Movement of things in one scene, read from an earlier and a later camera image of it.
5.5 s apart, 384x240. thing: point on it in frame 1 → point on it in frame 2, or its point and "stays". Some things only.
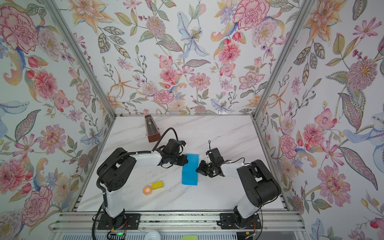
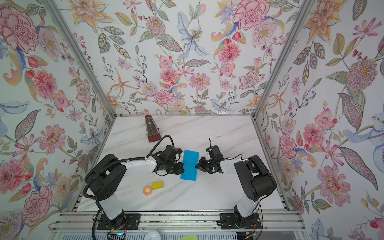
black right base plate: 229,221 stays
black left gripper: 182,163 → 180,165
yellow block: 157,185 stays
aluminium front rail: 176,221 stays
